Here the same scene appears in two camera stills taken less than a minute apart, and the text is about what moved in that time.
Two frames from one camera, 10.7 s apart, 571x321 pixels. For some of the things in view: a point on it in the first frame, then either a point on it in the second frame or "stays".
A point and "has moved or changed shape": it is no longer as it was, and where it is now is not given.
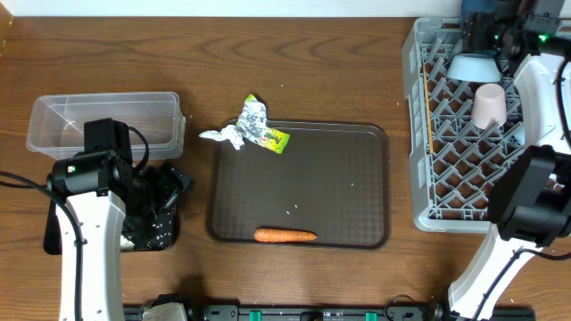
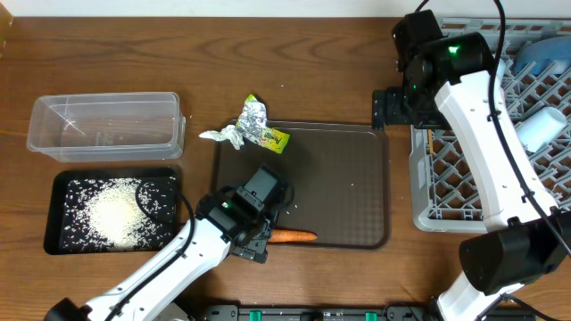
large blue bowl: [470, 6] has moved or changed shape
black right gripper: [477, 28] to [387, 111]
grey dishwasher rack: [452, 161] stays
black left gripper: [180, 185] to [260, 247]
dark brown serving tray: [331, 179] stays
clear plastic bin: [56, 124] stays
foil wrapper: [252, 123] stays
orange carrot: [277, 234] stays
